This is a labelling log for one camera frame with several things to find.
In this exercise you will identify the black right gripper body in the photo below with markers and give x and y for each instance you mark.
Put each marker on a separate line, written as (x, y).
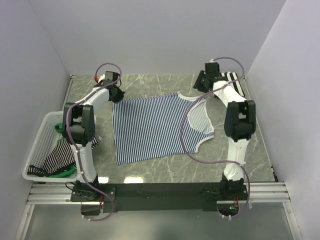
(200, 82)

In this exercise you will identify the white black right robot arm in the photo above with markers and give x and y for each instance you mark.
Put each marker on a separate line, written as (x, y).
(239, 123)

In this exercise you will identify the white plastic laundry basket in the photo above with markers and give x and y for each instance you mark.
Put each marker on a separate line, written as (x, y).
(44, 142)

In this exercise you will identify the green garment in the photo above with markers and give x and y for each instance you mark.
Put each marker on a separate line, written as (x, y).
(61, 157)

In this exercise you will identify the blue white striped tank top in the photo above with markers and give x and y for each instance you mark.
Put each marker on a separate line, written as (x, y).
(159, 126)

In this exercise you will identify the dark striped tank top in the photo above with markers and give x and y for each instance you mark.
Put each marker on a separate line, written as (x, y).
(40, 166)

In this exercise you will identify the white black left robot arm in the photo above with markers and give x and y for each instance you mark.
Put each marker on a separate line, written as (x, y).
(79, 126)

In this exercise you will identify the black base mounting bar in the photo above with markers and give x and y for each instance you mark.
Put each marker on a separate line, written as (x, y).
(160, 196)

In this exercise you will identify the folded black white tank top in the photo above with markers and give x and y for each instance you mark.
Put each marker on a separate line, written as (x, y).
(232, 76)

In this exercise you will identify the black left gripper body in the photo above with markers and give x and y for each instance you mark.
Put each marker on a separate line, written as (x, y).
(119, 95)

